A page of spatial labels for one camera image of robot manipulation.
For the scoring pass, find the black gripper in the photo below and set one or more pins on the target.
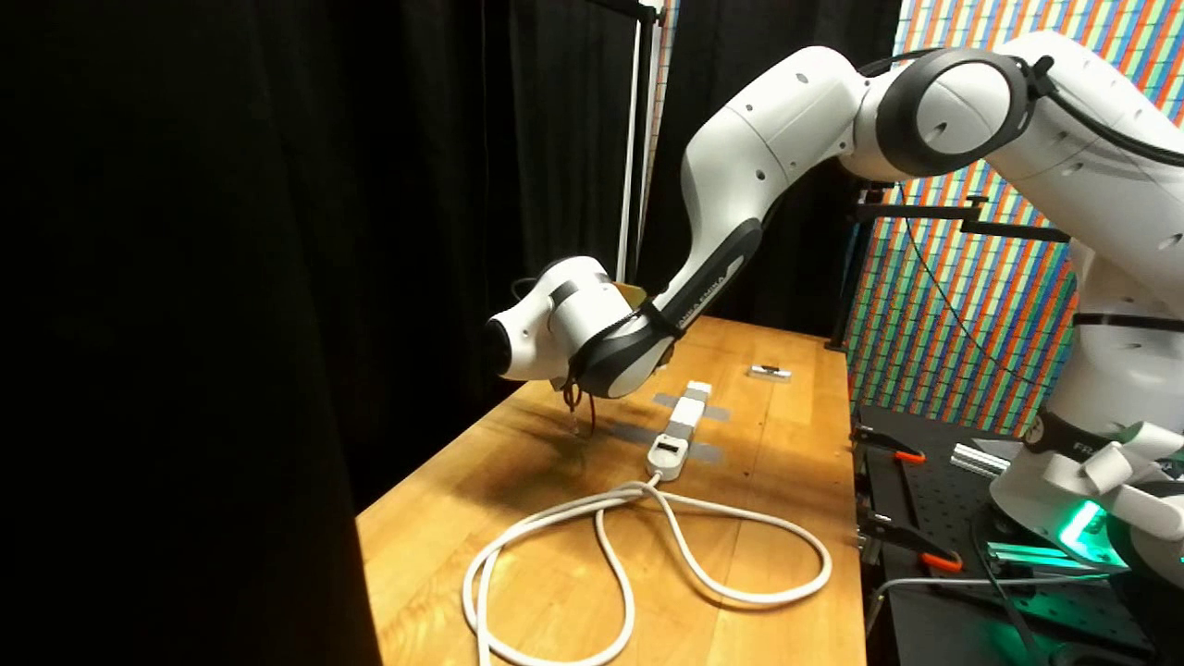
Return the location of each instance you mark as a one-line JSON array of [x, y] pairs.
[[582, 399]]

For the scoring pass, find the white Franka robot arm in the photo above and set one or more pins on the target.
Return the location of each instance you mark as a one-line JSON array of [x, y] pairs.
[[764, 135]]

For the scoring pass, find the silver metal latch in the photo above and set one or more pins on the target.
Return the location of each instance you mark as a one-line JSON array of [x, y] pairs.
[[771, 370]]

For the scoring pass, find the white pole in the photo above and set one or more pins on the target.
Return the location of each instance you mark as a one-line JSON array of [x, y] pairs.
[[629, 151]]

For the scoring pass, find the black curtain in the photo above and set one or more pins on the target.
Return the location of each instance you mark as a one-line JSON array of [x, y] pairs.
[[247, 247]]

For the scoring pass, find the silver metal block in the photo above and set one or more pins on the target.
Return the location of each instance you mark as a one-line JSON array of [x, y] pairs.
[[982, 459]]

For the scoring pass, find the black breadboard table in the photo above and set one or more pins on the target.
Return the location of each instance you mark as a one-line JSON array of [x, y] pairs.
[[936, 630]]

